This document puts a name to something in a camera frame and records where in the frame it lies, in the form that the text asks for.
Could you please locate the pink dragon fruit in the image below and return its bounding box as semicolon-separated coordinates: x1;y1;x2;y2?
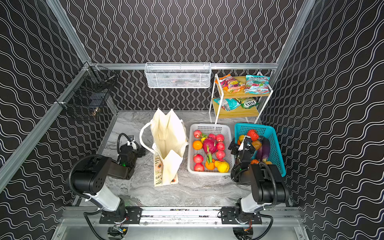
203;138;217;163

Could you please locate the cream canvas grocery bag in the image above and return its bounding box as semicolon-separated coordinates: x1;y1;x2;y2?
139;109;188;187

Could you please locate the orange tangerine with leaves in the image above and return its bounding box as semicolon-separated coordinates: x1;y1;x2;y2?
193;140;203;151

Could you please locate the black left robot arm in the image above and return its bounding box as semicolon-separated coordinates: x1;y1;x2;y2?
68;133;146;225

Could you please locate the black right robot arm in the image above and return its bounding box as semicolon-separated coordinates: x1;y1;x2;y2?
222;136;289;224

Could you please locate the green white snack bag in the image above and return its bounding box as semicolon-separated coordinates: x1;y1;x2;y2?
236;98;259;109

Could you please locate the teal snack bag lower shelf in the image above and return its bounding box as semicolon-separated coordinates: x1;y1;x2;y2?
213;98;241;112

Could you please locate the teal pink snack bag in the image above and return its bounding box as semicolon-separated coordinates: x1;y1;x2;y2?
244;75;270;95

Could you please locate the orange snack bag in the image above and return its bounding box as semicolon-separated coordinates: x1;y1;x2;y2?
215;74;246;94

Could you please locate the brown potato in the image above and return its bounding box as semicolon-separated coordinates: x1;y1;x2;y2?
252;140;262;151

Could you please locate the red bell pepper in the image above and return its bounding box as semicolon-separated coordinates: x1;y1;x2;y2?
247;129;259;142

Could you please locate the purple eggplant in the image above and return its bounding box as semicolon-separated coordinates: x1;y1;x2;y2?
256;137;271;162

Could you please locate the red apple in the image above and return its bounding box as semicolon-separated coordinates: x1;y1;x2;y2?
208;134;216;140
216;134;225;142
193;154;204;164
194;130;203;139
216;150;226;160
216;142;226;151
194;163;205;172

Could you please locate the yellow pear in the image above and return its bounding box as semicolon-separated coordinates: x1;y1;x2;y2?
214;161;230;173

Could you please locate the white plastic basket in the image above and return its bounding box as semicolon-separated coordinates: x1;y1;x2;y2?
188;124;235;176

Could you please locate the teal plastic basket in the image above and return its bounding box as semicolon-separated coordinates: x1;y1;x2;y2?
235;123;286;177

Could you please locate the orange crinkled fruit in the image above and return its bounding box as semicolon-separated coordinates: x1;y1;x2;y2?
205;162;216;171

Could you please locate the white wooden two-tier shelf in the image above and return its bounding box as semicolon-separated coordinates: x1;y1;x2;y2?
208;71;274;125

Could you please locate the black wire wall basket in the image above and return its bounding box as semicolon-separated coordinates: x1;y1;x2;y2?
60;66;118;122

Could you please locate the white wire wall basket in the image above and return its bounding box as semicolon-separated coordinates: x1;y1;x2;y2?
145;62;212;89

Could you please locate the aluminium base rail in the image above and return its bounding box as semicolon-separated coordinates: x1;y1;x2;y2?
56;205;304;228

